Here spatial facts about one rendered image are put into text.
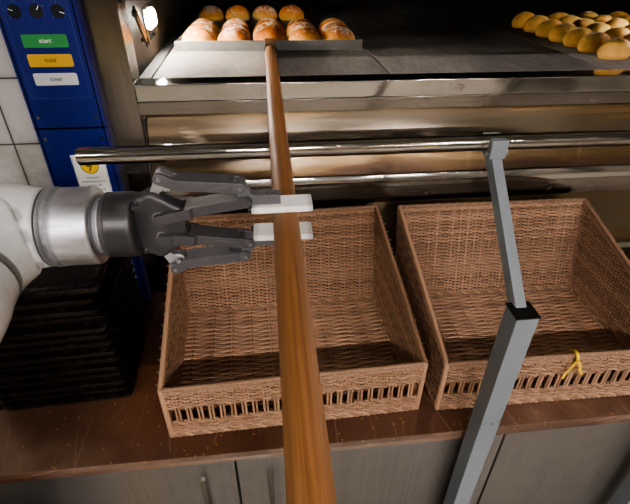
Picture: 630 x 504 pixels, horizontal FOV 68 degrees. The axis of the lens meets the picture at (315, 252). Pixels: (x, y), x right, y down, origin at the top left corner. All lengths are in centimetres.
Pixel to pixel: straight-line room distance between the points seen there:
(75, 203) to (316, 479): 38
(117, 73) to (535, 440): 126
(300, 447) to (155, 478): 85
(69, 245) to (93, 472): 67
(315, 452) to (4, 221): 39
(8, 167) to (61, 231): 82
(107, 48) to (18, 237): 70
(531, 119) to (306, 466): 121
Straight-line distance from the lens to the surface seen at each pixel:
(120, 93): 120
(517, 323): 84
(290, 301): 41
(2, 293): 53
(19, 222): 57
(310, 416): 33
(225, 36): 152
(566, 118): 145
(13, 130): 132
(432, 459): 120
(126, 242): 54
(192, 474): 114
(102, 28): 118
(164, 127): 123
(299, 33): 152
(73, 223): 55
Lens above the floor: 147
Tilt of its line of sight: 34 degrees down
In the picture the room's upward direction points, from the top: 1 degrees clockwise
